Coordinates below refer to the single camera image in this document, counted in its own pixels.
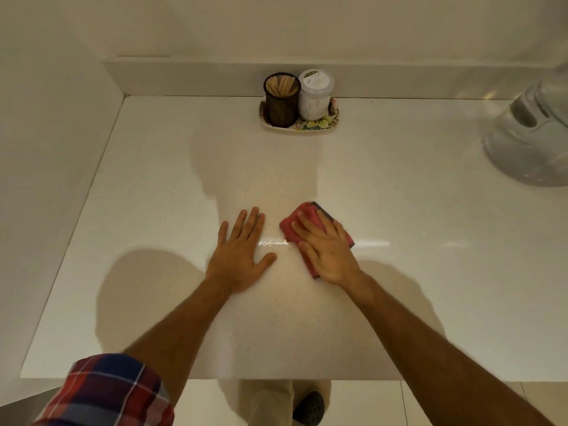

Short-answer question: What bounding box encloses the red cleaning cloth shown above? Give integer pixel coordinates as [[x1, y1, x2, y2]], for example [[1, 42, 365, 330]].
[[279, 201, 356, 280]]

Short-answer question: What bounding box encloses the white plastic dispenser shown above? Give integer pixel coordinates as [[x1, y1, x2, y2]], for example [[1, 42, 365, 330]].
[[483, 61, 568, 188]]

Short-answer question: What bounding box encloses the person's left hand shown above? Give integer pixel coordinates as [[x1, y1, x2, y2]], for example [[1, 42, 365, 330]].
[[205, 206, 278, 293]]

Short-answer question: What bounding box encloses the person's right hand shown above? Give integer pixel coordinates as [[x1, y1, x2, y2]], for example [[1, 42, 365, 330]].
[[290, 209, 365, 289]]

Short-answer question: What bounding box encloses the plaid shirt sleeve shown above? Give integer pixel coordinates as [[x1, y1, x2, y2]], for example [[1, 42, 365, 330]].
[[30, 353, 175, 426]]

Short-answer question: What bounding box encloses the beige trouser leg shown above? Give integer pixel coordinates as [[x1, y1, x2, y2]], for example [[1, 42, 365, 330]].
[[243, 380, 295, 426]]

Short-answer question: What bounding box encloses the dark clog shoe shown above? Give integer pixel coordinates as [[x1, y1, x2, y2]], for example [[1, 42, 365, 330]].
[[292, 391, 325, 426]]

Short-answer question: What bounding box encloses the person's left forearm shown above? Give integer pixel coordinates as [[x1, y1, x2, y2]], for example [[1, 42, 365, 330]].
[[123, 274, 235, 406]]

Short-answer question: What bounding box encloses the person's right forearm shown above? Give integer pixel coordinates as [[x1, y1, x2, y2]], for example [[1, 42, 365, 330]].
[[345, 271, 555, 426]]

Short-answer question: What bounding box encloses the white lidded jar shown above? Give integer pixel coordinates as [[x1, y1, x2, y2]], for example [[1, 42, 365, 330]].
[[298, 68, 335, 121]]

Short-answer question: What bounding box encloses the floral serving tray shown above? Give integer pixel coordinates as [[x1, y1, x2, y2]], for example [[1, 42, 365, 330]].
[[259, 97, 341, 133]]

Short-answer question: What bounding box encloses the bundle of wooden sticks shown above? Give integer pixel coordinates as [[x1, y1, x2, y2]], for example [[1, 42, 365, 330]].
[[267, 75, 299, 97]]

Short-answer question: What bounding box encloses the dark wooden stick holder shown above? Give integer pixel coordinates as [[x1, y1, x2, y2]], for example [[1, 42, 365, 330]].
[[264, 72, 302, 128]]

